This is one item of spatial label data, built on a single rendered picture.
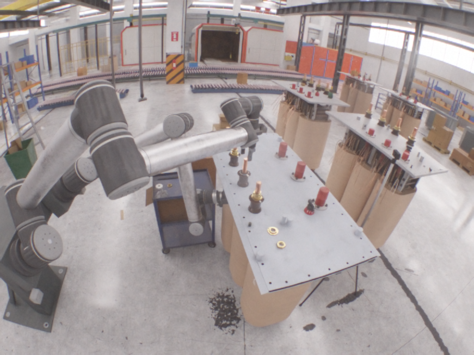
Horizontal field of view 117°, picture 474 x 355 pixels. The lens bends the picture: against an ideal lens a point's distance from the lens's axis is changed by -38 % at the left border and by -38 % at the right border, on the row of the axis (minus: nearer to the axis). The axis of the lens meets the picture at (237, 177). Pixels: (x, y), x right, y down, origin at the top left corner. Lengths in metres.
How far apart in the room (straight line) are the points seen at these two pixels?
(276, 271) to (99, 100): 1.03
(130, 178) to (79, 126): 0.26
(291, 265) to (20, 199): 1.42
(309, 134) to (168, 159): 3.39
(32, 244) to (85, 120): 0.78
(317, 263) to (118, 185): 1.00
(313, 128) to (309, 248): 2.89
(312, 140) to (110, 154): 3.66
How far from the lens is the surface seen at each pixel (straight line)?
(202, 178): 2.53
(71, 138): 0.84
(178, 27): 11.51
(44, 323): 3.00
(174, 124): 1.44
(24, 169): 5.08
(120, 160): 0.66
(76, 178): 1.78
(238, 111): 1.22
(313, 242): 1.35
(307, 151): 4.13
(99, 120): 0.71
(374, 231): 2.96
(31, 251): 1.36
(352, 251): 1.41
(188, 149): 0.83
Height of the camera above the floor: 2.32
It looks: 34 degrees down
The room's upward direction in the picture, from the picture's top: 5 degrees clockwise
